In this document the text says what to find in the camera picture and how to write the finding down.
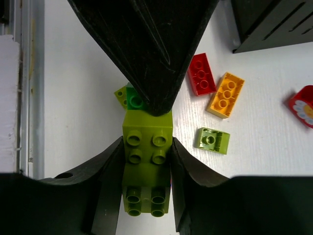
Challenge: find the aluminium table rail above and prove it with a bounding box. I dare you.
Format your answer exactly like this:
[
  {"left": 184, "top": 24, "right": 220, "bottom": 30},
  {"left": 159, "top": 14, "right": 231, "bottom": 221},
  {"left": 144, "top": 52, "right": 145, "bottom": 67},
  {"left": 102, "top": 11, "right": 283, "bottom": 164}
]
[{"left": 0, "top": 0, "right": 45, "bottom": 179}]

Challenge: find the red rectangular brick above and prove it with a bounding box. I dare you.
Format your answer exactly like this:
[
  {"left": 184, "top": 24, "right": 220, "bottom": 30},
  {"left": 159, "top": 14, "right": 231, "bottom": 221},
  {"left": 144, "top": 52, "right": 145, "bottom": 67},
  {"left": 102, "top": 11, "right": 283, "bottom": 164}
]
[{"left": 187, "top": 53, "right": 217, "bottom": 96}]

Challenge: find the lime green flat brick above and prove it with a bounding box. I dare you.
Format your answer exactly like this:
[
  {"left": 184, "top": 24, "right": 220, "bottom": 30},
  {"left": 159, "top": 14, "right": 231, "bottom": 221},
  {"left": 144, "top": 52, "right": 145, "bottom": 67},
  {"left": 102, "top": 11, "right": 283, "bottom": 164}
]
[{"left": 114, "top": 86, "right": 127, "bottom": 110}]

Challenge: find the orange rectangular brick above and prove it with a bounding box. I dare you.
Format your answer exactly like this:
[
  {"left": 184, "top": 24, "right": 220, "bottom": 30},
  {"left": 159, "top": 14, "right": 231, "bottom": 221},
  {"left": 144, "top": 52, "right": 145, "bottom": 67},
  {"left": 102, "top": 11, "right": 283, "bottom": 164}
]
[{"left": 206, "top": 72, "right": 245, "bottom": 119}]

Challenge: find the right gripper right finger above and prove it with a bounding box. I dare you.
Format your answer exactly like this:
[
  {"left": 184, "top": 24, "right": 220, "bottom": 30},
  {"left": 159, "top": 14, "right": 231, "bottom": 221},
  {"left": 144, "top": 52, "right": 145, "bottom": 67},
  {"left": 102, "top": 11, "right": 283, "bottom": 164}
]
[{"left": 36, "top": 140, "right": 313, "bottom": 235}]

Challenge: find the dark green small brick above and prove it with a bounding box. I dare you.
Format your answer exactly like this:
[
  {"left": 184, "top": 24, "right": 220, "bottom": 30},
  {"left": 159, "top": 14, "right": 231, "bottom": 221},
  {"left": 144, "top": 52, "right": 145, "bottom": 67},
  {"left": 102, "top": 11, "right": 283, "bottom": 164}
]
[{"left": 126, "top": 82, "right": 147, "bottom": 110}]

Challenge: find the lime green small brick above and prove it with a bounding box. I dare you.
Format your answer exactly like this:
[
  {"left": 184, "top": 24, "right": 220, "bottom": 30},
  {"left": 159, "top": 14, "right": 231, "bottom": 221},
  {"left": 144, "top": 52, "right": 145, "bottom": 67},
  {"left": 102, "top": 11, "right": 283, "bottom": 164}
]
[{"left": 194, "top": 127, "right": 230, "bottom": 155}]

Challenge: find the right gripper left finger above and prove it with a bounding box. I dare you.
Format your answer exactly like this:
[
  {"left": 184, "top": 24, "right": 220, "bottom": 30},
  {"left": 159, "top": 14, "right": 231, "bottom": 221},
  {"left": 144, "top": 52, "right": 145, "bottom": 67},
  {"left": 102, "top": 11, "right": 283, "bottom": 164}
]
[{"left": 69, "top": 0, "right": 218, "bottom": 116}]

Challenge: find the red rounded flower brick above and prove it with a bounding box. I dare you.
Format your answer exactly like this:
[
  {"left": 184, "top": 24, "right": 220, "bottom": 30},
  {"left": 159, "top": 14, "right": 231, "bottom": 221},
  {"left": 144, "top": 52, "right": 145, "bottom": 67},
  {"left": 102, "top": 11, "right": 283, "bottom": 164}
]
[{"left": 287, "top": 85, "right": 313, "bottom": 129}]

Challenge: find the black slotted container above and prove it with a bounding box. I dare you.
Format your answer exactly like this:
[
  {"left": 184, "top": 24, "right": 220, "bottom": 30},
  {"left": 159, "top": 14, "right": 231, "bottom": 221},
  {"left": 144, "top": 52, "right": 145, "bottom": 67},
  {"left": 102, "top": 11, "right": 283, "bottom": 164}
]
[{"left": 231, "top": 0, "right": 313, "bottom": 53}]

